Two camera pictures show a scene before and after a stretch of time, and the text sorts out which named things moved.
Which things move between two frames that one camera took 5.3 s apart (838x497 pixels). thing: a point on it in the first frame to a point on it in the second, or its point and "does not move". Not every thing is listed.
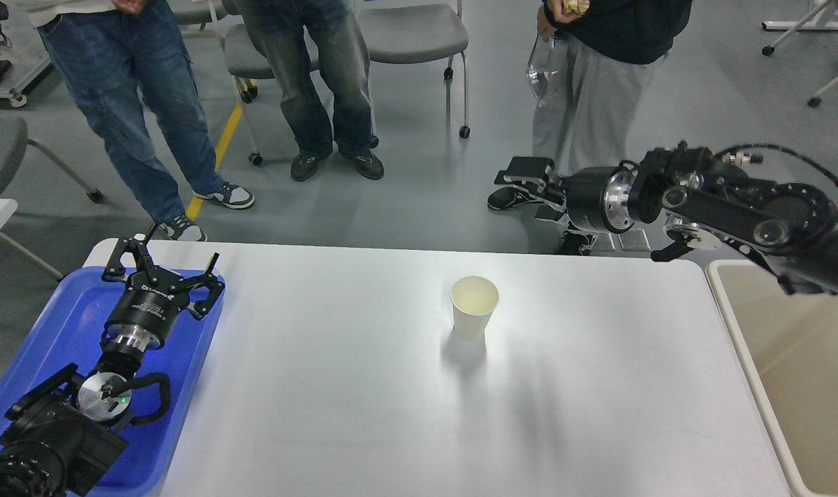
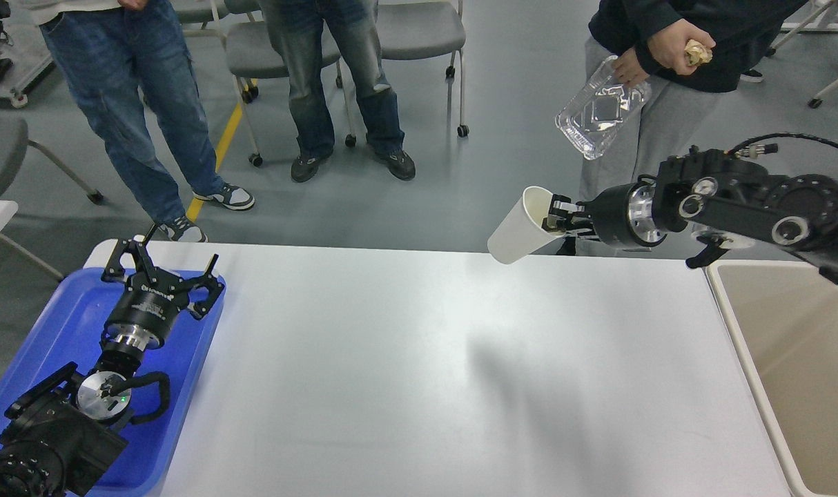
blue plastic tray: [70, 330] does not move
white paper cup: [473, 299] to [520, 233]
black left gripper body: [145, 310] does not move
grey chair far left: [2, 143] does not move
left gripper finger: [214, 285] does not move
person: [596, 111] to [686, 50]
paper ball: [576, 7] to [697, 54]
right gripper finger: [532, 170] to [562, 204]
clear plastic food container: [547, 67] to [600, 108]
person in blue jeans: [120, 57] does not move
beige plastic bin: [804, 353] does not move
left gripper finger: [114, 271] does not move
